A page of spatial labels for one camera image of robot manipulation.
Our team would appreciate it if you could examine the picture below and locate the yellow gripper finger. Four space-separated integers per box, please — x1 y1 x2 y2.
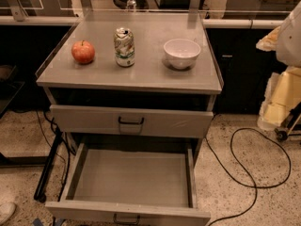
257 67 301 131
256 26 280 52

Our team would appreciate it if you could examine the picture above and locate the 7up can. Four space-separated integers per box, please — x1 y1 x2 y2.
114 27 135 67

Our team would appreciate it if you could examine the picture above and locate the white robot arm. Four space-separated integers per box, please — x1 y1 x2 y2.
256 2 301 131

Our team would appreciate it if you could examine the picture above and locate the grey drawer cabinet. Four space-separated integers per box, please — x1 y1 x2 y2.
38 11 222 226

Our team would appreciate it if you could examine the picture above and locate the open grey lower drawer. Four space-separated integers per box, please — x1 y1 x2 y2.
46 144 211 226

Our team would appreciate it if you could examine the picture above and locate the closed grey upper drawer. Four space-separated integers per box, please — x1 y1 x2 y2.
50 105 213 138

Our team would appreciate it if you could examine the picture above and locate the wheeled cart base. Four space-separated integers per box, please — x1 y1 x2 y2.
275 103 301 141

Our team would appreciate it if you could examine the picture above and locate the white bowl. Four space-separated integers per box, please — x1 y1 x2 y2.
164 39 201 70

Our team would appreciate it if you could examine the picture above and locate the clear plastic water bottle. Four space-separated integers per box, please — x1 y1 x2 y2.
126 0 136 12

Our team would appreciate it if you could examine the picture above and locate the red apple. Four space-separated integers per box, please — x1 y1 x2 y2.
71 40 95 64

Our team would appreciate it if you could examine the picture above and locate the white shoe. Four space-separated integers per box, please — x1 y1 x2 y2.
0 202 16 225

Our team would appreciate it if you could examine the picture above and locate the white horizontal rail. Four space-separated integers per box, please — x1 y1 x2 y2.
203 19 282 29

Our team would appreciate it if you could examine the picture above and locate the black floor cable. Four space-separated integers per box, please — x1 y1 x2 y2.
205 127 293 226

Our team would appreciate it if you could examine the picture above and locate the black table leg frame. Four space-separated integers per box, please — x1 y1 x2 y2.
34 128 62 202

